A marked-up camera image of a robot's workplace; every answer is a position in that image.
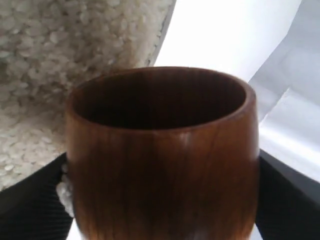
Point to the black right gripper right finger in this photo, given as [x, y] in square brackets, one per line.
[288, 203]

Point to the cream ceramic rice bowl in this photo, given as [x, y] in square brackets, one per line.
[47, 47]

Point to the white backdrop curtain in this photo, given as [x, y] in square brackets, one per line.
[288, 95]

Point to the brown wooden cup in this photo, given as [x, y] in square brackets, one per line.
[163, 153]

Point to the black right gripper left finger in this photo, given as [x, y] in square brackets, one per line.
[31, 209]

